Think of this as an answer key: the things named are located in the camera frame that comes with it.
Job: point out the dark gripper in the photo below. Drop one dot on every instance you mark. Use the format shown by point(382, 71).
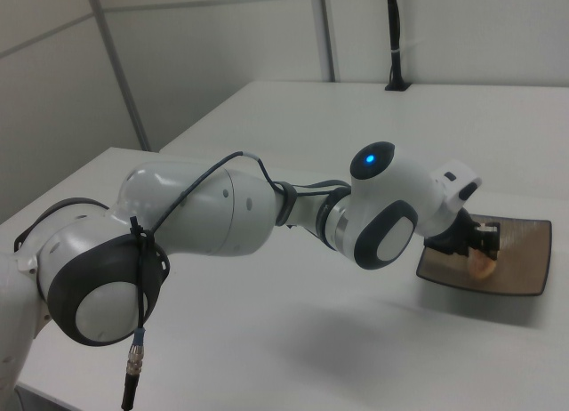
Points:
point(451, 235)

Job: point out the sugar-coated oval bread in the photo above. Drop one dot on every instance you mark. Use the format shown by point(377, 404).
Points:
point(482, 268)

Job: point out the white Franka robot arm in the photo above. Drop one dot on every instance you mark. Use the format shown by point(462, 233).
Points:
point(222, 215)

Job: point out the brown square ceramic plate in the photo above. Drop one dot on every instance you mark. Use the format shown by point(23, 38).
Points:
point(520, 260)

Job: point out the black camera pole with clamp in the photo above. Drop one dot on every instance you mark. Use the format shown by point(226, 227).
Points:
point(394, 37)

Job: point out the grey partition post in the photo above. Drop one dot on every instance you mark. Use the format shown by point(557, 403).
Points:
point(326, 28)
point(120, 64)

